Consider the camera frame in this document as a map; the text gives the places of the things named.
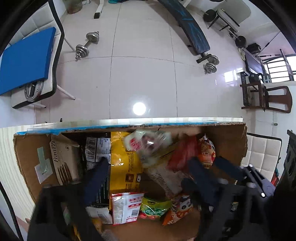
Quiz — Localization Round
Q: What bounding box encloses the orange panda snack bag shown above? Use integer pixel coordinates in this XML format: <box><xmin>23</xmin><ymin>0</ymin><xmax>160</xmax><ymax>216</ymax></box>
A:
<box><xmin>162</xmin><ymin>194</ymin><xmax>193</xmax><ymax>226</ymax></box>

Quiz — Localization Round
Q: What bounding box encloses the red triangular packet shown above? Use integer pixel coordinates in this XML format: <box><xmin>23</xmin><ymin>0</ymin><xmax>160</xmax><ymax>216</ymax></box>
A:
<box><xmin>166</xmin><ymin>136</ymin><xmax>198</xmax><ymax>172</ymax></box>

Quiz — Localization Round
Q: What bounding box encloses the beige chocolate wafer pack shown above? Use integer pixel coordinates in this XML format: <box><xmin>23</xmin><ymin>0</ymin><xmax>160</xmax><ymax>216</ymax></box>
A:
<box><xmin>50</xmin><ymin>135</ymin><xmax>82</xmax><ymax>185</ymax></box>

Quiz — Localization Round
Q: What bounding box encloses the red white sachet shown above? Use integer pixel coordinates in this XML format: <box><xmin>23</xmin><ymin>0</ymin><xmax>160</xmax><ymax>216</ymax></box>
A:
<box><xmin>111</xmin><ymin>192</ymin><xmax>144</xmax><ymax>225</ymax></box>

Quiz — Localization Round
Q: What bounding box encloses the pale yellow-edged snack pack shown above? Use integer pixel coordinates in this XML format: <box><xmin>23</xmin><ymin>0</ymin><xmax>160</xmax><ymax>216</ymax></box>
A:
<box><xmin>142</xmin><ymin>149</ymin><xmax>188</xmax><ymax>198</ymax></box>

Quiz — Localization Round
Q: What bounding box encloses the yellow black snack bag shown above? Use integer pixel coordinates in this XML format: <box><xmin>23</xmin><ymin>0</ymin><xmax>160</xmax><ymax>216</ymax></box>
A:
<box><xmin>84</xmin><ymin>131</ymin><xmax>143</xmax><ymax>208</ymax></box>

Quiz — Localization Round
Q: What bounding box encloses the green candy bag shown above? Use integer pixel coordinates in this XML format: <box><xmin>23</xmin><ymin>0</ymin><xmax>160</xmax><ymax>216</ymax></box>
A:
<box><xmin>138</xmin><ymin>197</ymin><xmax>171</xmax><ymax>220</ymax></box>

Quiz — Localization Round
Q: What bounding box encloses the small white red packet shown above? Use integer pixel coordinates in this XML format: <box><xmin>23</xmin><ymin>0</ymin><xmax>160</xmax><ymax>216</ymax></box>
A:
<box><xmin>123</xmin><ymin>130</ymin><xmax>173</xmax><ymax>168</ymax></box>

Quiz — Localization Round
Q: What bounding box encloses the grey white snack pack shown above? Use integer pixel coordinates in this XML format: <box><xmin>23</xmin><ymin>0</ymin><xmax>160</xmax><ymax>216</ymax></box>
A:
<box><xmin>86</xmin><ymin>206</ymin><xmax>113</xmax><ymax>225</ymax></box>

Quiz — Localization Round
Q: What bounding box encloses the white padded chair right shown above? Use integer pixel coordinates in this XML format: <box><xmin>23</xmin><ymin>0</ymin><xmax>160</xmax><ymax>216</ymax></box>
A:
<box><xmin>240</xmin><ymin>133</ymin><xmax>282</xmax><ymax>182</ymax></box>

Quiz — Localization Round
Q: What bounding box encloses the white padded chair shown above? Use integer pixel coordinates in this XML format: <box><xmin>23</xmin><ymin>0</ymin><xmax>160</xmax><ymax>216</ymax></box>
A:
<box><xmin>240</xmin><ymin>133</ymin><xmax>282</xmax><ymax>182</ymax></box>
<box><xmin>6</xmin><ymin>1</ymin><xmax>75</xmax><ymax>109</ymax></box>

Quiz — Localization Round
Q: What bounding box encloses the cardboard milk box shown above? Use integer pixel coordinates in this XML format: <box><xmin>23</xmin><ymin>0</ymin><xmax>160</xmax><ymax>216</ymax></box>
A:
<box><xmin>14</xmin><ymin>122</ymin><xmax>247</xmax><ymax>240</ymax></box>

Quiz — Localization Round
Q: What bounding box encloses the dark wooden chair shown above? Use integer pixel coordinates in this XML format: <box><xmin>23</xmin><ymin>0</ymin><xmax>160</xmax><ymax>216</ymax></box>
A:
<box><xmin>240</xmin><ymin>81</ymin><xmax>293</xmax><ymax>113</ymax></box>

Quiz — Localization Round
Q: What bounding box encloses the chrome dumbbell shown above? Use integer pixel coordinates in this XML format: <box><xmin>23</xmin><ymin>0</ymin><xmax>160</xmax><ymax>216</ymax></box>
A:
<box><xmin>75</xmin><ymin>31</ymin><xmax>99</xmax><ymax>60</ymax></box>
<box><xmin>204</xmin><ymin>55</ymin><xmax>220</xmax><ymax>74</ymax></box>

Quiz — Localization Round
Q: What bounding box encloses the black monitor on floor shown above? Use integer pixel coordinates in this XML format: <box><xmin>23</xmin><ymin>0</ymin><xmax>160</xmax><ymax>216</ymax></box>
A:
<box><xmin>242</xmin><ymin>48</ymin><xmax>266</xmax><ymax>74</ymax></box>

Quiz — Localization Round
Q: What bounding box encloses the black speaker box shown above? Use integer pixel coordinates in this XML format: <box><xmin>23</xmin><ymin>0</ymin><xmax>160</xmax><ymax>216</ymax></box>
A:
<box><xmin>246</xmin><ymin>43</ymin><xmax>261</xmax><ymax>55</ymax></box>

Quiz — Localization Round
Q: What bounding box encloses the blue black sit-up bench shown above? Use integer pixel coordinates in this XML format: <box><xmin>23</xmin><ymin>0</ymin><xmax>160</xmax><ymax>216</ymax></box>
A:
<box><xmin>159</xmin><ymin>0</ymin><xmax>212</xmax><ymax>63</ymax></box>

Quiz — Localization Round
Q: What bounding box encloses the grey chair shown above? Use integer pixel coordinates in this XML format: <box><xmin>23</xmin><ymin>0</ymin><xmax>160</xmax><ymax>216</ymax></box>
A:
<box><xmin>214</xmin><ymin>0</ymin><xmax>251</xmax><ymax>24</ymax></box>

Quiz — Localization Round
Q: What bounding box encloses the small barbell on floor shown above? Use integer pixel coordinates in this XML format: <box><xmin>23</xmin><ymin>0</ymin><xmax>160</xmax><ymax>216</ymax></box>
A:
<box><xmin>203</xmin><ymin>8</ymin><xmax>247</xmax><ymax>48</ymax></box>

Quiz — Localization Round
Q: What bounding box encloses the white padded chair left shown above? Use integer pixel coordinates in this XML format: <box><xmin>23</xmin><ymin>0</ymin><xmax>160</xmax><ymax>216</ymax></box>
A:
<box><xmin>6</xmin><ymin>1</ymin><xmax>75</xmax><ymax>109</ymax></box>

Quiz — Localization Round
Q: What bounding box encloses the white squat rack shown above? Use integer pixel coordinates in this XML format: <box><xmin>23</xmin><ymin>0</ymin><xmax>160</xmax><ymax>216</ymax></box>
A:
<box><xmin>94</xmin><ymin>0</ymin><xmax>105</xmax><ymax>19</ymax></box>

